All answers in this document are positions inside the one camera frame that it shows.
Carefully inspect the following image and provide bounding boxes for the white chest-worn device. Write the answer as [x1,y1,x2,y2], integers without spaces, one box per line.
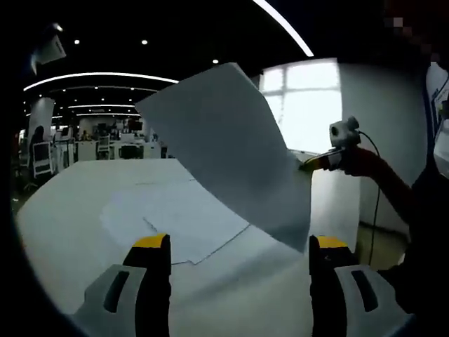
[433,119,449,173]

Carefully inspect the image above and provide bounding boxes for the curved ceiling light strip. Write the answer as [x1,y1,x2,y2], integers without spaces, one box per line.
[252,0,315,58]
[23,72,180,93]

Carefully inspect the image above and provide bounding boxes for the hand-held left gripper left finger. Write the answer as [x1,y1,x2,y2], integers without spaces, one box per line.
[72,233,173,337]

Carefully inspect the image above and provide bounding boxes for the large bright window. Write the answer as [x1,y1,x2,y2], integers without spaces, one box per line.
[262,62,343,154]

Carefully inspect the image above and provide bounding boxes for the white table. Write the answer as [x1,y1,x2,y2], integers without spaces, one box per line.
[15,157,362,337]

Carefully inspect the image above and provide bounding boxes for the ceiling air conditioner vent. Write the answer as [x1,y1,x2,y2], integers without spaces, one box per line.
[34,33,68,66]

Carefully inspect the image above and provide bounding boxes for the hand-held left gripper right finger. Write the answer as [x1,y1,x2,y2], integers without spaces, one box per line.
[308,234,415,337]

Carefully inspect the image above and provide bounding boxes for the white mesh office chair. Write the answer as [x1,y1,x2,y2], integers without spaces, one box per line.
[32,142,54,178]

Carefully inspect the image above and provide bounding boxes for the person's right hand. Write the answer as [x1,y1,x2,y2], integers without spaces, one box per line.
[339,148,375,178]

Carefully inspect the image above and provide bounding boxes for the person in dark clothes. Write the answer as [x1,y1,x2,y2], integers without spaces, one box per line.
[377,154,449,317]

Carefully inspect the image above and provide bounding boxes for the single white printing paper sheet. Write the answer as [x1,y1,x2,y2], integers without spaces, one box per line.
[135,62,314,254]

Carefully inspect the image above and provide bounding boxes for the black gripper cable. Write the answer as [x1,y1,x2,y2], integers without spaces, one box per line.
[357,130,382,268]

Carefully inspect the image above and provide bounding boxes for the blue white wall poster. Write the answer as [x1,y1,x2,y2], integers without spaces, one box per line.
[425,62,449,131]

